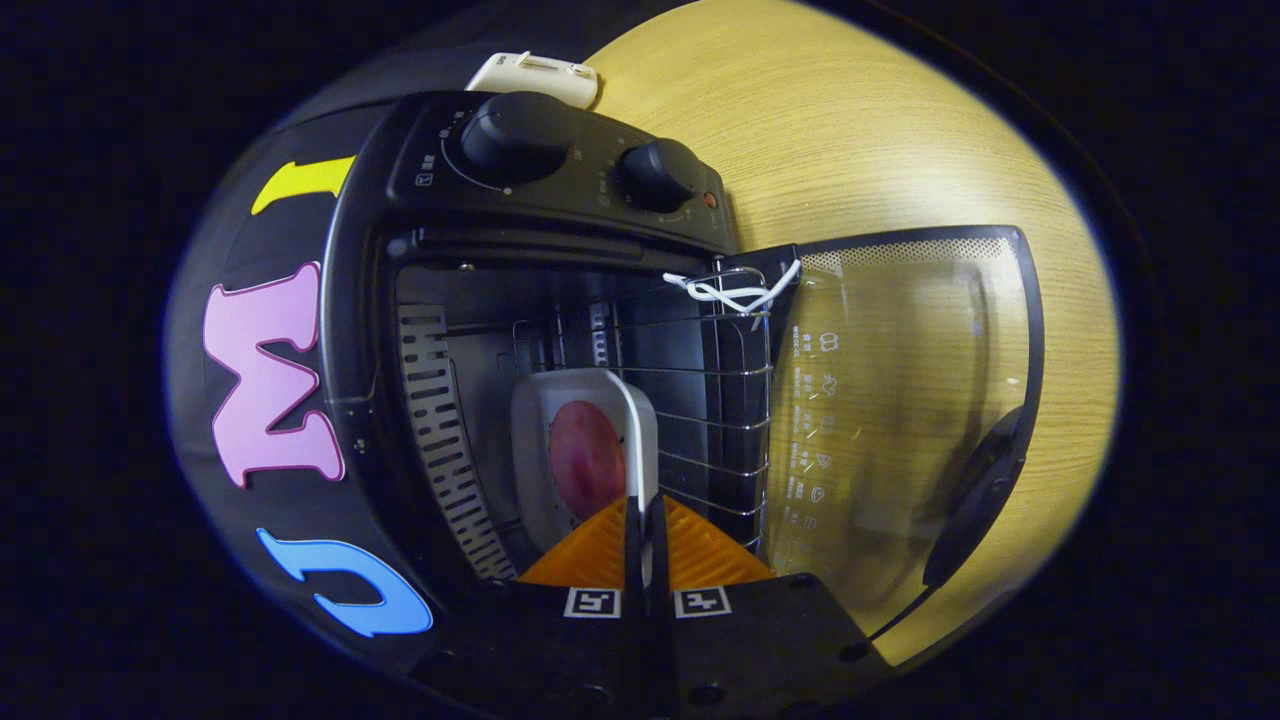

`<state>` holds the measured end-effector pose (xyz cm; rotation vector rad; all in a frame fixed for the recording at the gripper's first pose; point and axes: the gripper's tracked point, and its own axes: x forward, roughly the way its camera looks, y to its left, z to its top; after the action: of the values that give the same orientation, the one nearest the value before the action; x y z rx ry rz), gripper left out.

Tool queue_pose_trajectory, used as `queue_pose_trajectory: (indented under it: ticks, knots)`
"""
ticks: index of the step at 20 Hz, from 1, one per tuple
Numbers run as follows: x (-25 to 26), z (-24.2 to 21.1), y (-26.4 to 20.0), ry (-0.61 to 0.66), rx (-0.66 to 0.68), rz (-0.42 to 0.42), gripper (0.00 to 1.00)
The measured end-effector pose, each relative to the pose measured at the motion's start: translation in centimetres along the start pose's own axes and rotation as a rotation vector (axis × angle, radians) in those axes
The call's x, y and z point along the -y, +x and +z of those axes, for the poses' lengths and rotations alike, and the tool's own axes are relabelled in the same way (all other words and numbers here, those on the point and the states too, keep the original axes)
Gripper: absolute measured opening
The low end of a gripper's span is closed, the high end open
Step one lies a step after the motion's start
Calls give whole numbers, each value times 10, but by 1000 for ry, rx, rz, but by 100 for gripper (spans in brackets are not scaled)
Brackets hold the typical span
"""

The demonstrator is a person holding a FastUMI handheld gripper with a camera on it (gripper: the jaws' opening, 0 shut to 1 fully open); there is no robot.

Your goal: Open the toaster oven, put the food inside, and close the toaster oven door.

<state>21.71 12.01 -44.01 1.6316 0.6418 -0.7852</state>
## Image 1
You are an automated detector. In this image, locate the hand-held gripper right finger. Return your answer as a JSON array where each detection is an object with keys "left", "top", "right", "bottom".
[{"left": 652, "top": 495, "right": 891, "bottom": 720}]

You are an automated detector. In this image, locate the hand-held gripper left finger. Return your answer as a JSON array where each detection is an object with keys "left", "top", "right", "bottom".
[{"left": 420, "top": 495, "right": 651, "bottom": 720}]

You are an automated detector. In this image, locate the pink raw meat piece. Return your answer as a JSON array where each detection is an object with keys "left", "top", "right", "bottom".
[{"left": 548, "top": 401, "right": 628, "bottom": 521}]

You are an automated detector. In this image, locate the white food tray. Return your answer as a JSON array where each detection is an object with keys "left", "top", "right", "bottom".
[{"left": 510, "top": 368, "right": 659, "bottom": 586}]

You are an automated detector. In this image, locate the black toaster oven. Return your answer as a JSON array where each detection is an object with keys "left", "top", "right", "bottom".
[{"left": 322, "top": 90, "right": 1046, "bottom": 681}]

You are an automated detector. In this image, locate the white bread toaster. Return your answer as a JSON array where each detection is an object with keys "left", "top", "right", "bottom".
[{"left": 466, "top": 51, "right": 600, "bottom": 110}]

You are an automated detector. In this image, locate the metal wire oven rack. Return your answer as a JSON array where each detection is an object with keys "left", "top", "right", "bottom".
[{"left": 512, "top": 265, "right": 777, "bottom": 553}]

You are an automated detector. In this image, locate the white string tie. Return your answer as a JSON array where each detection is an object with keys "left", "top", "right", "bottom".
[{"left": 663, "top": 260, "right": 801, "bottom": 317}]

